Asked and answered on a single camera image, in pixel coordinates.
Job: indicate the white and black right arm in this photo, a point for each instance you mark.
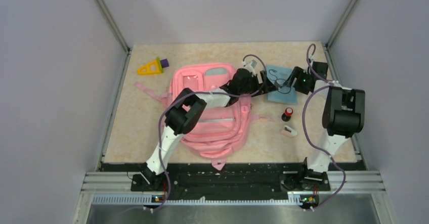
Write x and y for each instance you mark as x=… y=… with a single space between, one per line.
x=342 y=117

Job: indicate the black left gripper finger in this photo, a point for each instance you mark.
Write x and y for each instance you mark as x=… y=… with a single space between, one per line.
x=263 y=89
x=262 y=78

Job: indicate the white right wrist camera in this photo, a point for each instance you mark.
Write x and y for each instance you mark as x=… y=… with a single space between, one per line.
x=310 y=62

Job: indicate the pink student backpack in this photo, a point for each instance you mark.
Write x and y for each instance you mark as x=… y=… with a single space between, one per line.
x=220 y=131

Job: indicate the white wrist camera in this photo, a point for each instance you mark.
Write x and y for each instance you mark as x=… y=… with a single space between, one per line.
x=250 y=66
x=310 y=62

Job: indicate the yellow and purple toy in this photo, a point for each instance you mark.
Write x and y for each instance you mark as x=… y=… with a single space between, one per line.
x=154 y=67

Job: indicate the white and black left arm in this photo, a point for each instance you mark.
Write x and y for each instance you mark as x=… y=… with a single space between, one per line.
x=182 y=115

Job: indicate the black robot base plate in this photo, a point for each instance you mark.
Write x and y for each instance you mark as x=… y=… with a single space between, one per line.
x=236 y=181

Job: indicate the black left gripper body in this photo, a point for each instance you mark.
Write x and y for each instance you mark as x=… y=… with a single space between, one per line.
x=252 y=86

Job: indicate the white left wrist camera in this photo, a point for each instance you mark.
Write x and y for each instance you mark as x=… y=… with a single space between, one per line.
x=250 y=66

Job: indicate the aluminium frame rail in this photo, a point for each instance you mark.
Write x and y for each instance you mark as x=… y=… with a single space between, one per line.
x=357 y=197

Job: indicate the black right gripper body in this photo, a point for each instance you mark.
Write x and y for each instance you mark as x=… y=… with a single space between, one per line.
x=302 y=77

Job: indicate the light blue thin booklet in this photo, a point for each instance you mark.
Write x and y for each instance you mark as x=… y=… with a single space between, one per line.
x=281 y=94

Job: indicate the pink and white eraser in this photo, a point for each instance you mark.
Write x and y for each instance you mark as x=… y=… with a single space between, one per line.
x=288 y=131

